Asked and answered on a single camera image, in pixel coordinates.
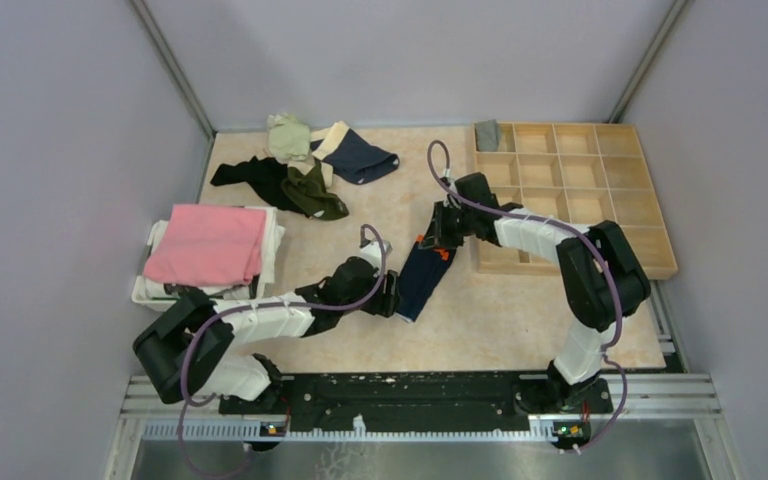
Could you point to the navy underwear cream waistband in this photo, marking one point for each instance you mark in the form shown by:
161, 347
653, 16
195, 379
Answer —
351, 157

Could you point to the navy orange underwear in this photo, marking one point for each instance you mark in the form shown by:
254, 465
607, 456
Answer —
421, 273

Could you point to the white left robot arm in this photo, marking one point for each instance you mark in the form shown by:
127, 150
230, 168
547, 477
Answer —
187, 352

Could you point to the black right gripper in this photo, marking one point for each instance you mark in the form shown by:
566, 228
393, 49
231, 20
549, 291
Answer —
437, 236

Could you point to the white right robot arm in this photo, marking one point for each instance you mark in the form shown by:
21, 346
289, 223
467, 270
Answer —
602, 277

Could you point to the grey underwear white waistband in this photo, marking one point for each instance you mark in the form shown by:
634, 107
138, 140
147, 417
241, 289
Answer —
487, 135

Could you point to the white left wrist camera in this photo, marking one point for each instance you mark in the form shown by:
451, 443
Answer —
376, 253

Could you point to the white perforated plastic basket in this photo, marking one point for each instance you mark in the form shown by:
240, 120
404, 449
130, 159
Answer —
154, 296

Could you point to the aluminium frame rail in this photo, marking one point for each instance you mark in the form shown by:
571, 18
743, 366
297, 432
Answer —
663, 426

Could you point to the black underwear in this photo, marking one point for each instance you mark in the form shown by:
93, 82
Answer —
264, 176

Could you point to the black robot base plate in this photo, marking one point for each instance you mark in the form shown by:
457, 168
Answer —
417, 402

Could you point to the light green underwear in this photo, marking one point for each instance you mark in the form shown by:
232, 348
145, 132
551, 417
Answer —
288, 139

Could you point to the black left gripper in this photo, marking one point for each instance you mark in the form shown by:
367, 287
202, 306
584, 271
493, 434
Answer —
385, 304

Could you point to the white folded cloth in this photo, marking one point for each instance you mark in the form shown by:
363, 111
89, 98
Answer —
224, 252

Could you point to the wooden compartment tray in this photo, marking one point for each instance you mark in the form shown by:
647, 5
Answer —
581, 173

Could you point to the pink folded cloth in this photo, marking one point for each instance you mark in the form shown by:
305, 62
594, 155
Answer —
205, 245

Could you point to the dark green underwear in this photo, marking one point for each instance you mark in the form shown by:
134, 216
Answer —
308, 191

